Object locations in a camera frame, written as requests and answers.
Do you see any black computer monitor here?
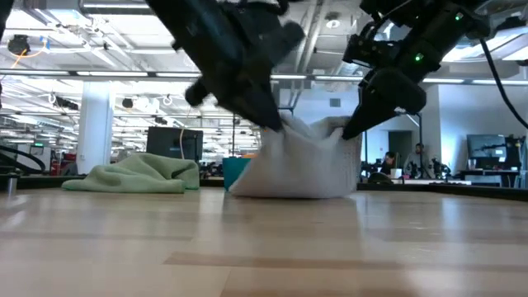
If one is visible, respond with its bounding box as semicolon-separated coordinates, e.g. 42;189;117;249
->
146;126;204;161

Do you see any teal plastic bin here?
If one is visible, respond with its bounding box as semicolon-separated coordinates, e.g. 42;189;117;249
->
222;156;252;191

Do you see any dark desk monitor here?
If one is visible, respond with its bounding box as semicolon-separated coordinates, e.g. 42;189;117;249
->
466;134;507;160

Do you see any black dome fixture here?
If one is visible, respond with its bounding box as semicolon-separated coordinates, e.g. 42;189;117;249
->
7;35;31;57

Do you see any person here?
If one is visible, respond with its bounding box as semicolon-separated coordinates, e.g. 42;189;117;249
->
406;143;430;174
379;151;397;177

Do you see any white pillar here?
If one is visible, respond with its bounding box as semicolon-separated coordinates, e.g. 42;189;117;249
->
76;80;116;174

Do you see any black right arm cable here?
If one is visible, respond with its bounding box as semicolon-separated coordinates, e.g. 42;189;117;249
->
478;39;528;130

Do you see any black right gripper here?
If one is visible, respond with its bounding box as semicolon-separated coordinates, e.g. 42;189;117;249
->
340;27;454;141

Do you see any green microfiber towel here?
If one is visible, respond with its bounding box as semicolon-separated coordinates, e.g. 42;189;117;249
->
61;152;201;195

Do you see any grey waffle microfiber towel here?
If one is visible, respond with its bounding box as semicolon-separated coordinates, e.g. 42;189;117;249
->
229;115;364;200

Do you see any black aluminium table frame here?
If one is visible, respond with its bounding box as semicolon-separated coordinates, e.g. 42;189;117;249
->
0;172;528;203

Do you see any black curved cable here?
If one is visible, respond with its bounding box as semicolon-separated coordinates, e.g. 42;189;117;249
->
0;144;46;174

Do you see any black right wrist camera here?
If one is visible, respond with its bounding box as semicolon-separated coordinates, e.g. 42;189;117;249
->
343;32;400;69

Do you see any grey office desk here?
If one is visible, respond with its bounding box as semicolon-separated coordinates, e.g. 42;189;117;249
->
457;168;521;187

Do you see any black metal rig frame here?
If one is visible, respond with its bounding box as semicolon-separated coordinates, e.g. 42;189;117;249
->
358;111;422;166
232;106;295;158

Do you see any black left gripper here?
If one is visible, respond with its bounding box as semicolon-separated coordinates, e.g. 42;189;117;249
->
145;0;306;133

